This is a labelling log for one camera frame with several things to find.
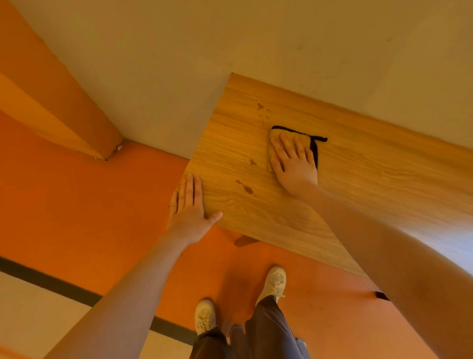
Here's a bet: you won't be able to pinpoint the person's left hand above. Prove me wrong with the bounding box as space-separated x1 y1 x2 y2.
166 174 224 247

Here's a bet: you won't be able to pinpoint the person's right hand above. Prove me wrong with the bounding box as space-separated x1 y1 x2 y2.
269 133 319 195

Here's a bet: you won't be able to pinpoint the yellow cloth with black edge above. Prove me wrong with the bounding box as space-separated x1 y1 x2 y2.
266 125 329 174

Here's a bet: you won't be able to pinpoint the person's right forearm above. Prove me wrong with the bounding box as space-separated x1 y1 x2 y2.
295 182 473 359

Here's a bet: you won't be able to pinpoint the person's left forearm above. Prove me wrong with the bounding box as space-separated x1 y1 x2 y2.
43 231 191 359

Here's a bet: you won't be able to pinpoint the person's right white shoe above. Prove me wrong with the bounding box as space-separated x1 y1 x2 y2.
255 265 287 307

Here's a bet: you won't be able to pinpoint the person's white shoe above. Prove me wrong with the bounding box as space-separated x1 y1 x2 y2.
194 298 217 336
255 265 287 307

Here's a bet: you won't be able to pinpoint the person's left white shoe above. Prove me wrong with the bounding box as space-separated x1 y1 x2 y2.
194 298 217 336

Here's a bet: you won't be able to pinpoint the person's grey trousers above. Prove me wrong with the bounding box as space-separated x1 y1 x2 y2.
189 295 312 359

